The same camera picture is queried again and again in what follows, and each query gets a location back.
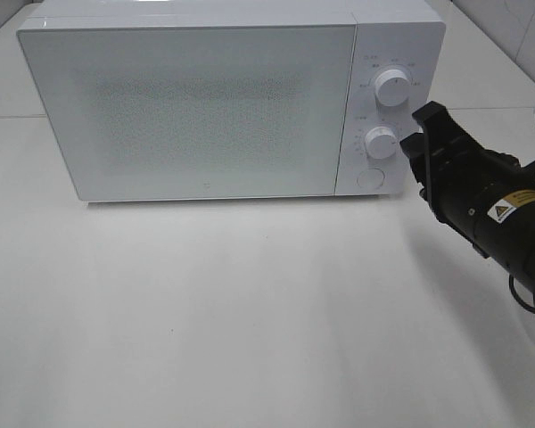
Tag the white microwave door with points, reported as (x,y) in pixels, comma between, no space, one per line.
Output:
(181,114)

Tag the white upper microwave knob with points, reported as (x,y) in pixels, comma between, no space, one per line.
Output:
(391,87)

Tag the white lower microwave knob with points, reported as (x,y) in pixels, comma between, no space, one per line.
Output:
(380,143)

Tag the white microwave oven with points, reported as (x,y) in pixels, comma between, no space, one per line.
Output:
(388,34)

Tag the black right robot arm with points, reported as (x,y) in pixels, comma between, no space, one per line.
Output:
(485,196)

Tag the white microwave knob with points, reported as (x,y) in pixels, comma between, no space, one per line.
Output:
(380,143)
(391,87)

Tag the round white door button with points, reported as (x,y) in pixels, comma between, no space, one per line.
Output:
(371,179)

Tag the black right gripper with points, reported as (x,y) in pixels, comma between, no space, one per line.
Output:
(487,197)

